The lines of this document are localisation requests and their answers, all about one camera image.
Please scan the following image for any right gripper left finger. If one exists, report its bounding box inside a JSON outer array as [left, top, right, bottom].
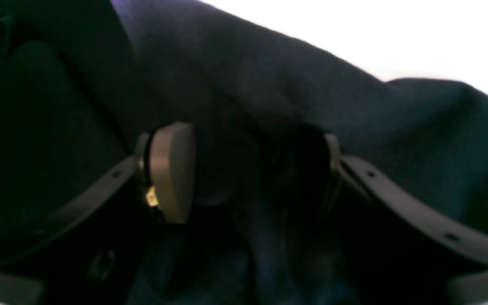
[[0, 122, 197, 305]]

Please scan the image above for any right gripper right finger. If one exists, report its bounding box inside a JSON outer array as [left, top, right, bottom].
[[295, 125, 488, 305]]

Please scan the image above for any black T-shirt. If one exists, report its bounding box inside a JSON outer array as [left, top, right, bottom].
[[0, 0, 488, 305]]

